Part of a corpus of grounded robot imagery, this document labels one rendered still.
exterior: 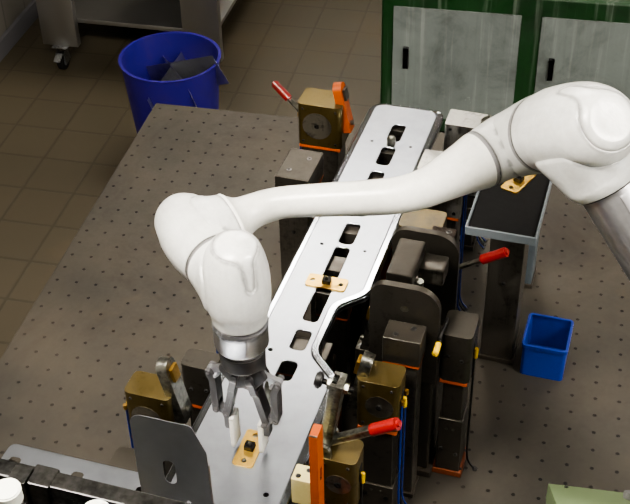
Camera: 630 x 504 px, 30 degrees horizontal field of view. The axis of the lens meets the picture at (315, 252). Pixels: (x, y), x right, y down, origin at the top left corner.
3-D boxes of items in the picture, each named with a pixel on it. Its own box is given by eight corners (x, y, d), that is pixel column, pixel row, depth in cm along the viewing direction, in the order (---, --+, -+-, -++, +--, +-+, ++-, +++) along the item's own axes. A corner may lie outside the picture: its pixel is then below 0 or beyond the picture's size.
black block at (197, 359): (188, 446, 250) (175, 343, 232) (232, 456, 248) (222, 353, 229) (178, 465, 246) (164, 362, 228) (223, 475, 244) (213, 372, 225)
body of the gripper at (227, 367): (274, 334, 195) (276, 374, 201) (225, 324, 197) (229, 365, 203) (259, 364, 190) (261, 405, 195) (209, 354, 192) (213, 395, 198)
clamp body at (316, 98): (299, 203, 316) (295, 84, 293) (350, 212, 313) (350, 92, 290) (289, 222, 310) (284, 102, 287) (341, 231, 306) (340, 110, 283)
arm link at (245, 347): (223, 295, 194) (225, 322, 198) (202, 331, 188) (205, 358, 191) (276, 305, 192) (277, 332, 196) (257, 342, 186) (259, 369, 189)
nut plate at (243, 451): (247, 429, 213) (247, 424, 212) (267, 433, 212) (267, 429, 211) (231, 464, 206) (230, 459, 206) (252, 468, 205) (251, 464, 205)
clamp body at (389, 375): (363, 491, 240) (364, 356, 216) (416, 503, 237) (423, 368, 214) (354, 516, 235) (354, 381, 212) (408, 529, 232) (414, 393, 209)
